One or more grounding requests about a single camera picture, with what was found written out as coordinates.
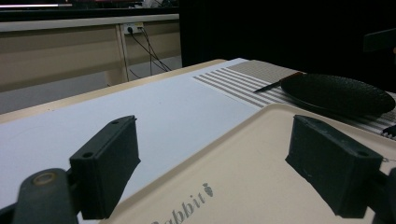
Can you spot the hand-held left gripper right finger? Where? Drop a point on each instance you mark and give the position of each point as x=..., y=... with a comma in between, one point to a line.
x=333, y=168

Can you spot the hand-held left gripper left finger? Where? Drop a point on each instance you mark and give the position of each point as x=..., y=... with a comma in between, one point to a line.
x=102, y=168

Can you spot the black textured plate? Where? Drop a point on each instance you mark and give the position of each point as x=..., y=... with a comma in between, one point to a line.
x=336, y=93

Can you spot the beige printed tray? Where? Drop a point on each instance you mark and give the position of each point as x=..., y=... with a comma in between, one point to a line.
x=249, y=174

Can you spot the beige bench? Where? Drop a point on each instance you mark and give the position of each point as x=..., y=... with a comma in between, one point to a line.
x=62, y=53

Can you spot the striped beige placemat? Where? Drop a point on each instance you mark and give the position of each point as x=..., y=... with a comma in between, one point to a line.
x=230, y=81

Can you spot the black curtain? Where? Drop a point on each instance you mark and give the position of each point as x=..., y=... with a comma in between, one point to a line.
x=264, y=31

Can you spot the white wall socket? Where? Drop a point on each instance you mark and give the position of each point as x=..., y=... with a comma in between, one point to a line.
x=133, y=28

